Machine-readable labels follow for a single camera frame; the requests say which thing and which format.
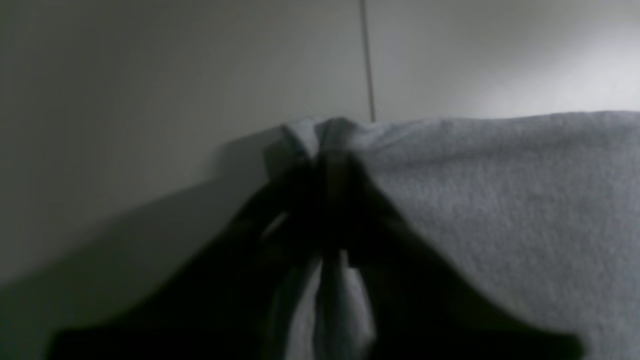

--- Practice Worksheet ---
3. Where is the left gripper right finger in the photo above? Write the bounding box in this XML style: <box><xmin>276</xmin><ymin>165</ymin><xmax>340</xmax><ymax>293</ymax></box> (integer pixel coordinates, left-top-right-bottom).
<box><xmin>330</xmin><ymin>152</ymin><xmax>585</xmax><ymax>360</ymax></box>

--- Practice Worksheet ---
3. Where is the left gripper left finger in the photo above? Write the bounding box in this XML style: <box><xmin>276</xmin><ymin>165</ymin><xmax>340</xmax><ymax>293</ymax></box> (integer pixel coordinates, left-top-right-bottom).
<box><xmin>46</xmin><ymin>158</ymin><xmax>325</xmax><ymax>360</ymax></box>

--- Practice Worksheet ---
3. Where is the grey T-shirt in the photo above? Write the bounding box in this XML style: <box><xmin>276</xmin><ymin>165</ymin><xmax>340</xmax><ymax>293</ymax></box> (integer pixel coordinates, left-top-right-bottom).
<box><xmin>281</xmin><ymin>111</ymin><xmax>639</xmax><ymax>360</ymax></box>

